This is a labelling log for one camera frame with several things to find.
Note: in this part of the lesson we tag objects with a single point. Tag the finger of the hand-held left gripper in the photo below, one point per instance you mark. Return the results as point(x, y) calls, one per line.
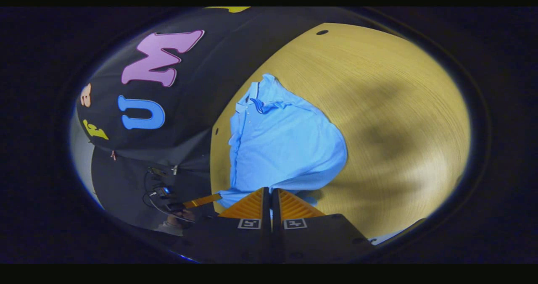
point(201, 201)

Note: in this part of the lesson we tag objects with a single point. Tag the light blue T-shirt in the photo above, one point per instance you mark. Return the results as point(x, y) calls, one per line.
point(281, 145)

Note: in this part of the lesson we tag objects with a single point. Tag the white cloth clip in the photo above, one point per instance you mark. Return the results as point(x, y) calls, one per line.
point(174, 169)

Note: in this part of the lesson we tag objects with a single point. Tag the black backdrop cloth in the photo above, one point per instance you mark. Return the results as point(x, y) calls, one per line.
point(197, 95)

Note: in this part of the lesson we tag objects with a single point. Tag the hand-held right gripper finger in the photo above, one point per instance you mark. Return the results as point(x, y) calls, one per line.
point(275, 216)
point(265, 216)

